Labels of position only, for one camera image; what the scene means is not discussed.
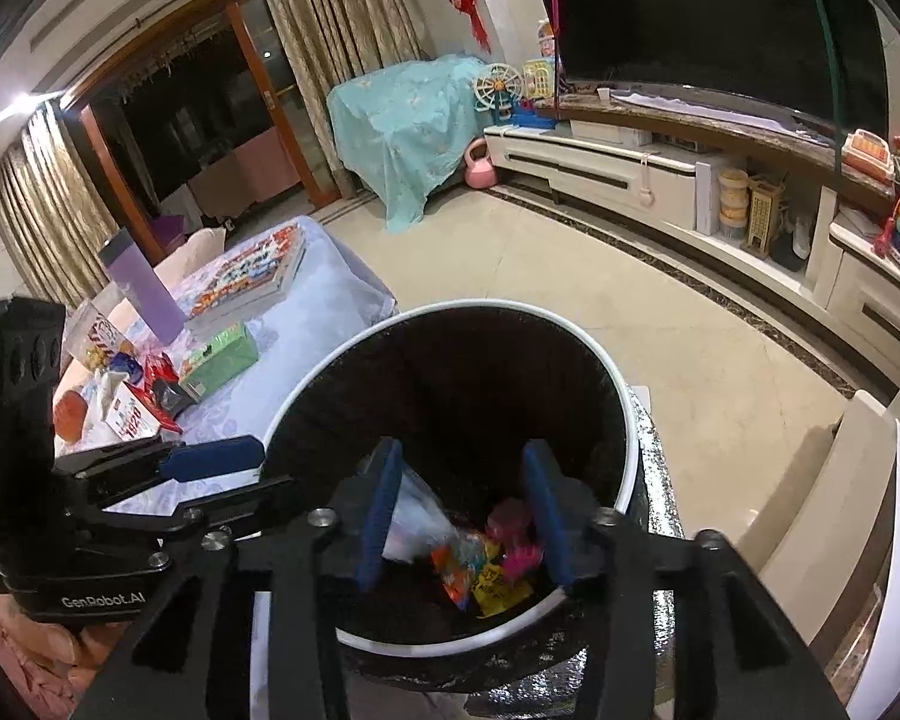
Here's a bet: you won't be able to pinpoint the gold patterned curtain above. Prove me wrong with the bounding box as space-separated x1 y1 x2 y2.
255 0 425 200
0 101 121 308

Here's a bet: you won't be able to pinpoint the orange snack wrapper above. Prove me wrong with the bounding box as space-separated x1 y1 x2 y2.
429 529 496 612

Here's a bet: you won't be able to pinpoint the orange-red apple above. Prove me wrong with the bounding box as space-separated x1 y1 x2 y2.
52 390 95 443

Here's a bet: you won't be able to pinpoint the green hoop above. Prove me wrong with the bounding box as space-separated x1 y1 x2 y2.
793 0 845 175

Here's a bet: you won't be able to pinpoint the white TV cabinet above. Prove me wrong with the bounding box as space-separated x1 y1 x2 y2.
484 101 900 350

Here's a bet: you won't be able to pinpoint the red wrapper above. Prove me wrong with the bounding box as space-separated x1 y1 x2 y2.
141 351 181 410

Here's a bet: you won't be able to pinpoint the orange white toy telephone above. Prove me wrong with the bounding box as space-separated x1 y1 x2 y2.
840 129 895 185

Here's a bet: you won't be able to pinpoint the ferris wheel toy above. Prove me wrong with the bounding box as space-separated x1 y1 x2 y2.
472 64 526 127

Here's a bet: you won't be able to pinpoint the yellow stacked container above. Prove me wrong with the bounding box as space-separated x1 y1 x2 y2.
718 167 752 237

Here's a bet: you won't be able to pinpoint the purple bottle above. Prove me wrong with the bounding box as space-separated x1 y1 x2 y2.
97 229 188 346

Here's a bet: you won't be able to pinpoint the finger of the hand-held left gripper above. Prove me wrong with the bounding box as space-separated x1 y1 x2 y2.
52 435 267 502
97 475 299 541

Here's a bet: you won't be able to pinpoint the yellow snack wrapper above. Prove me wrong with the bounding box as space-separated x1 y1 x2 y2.
471 566 533 620

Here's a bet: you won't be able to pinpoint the black television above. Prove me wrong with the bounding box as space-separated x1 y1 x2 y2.
521 0 890 140

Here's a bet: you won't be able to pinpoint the white trash bin black liner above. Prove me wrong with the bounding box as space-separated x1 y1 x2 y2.
259 300 650 695

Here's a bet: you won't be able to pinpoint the white plastic bag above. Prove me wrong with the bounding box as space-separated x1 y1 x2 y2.
382 465 458 563

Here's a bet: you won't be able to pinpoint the blue toy base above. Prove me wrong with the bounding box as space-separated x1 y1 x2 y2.
510 101 560 132

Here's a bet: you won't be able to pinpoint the yellow pink toy house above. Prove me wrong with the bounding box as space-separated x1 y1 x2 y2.
523 58 557 100

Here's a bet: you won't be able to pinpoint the white crumpled tissue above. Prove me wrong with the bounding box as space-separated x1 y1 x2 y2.
82 371 125 428

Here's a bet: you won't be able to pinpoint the wooden lantern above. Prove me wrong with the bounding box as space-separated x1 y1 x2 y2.
746 174 787 260

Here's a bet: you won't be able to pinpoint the pink kettlebell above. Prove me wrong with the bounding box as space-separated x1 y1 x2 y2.
463 136 500 190

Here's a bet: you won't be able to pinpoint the wooden sliding glass door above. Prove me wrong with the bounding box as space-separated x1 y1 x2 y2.
60 0 346 241

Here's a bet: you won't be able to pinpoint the clear snack jar striped label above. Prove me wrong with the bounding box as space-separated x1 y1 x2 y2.
71 300 132 376

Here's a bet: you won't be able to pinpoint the colourful children's book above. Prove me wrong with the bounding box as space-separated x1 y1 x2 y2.
174 223 307 316
187 255 308 335

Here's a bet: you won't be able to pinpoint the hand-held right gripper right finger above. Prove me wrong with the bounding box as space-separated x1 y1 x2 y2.
521 439 852 720

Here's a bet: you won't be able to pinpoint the teal covered furniture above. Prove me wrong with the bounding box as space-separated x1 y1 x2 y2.
326 52 526 235

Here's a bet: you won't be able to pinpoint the pink blanket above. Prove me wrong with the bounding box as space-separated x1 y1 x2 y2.
0 592 121 720

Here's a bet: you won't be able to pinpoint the green carton box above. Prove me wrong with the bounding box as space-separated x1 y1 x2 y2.
176 322 260 400

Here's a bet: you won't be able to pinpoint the beige sofa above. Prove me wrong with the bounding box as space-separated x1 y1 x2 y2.
184 225 230 271

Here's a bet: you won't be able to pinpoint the white packet red print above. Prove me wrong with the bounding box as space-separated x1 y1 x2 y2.
94 382 185 440

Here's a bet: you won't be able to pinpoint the white box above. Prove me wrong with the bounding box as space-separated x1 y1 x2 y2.
570 120 653 149

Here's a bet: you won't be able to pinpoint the pink wrapper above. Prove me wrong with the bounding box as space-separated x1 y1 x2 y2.
486 499 545 578

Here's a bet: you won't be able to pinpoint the pink hanging cloth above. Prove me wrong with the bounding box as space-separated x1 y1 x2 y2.
187 127 301 218

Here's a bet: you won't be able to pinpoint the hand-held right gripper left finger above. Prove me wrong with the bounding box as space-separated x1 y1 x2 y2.
71 437 406 720

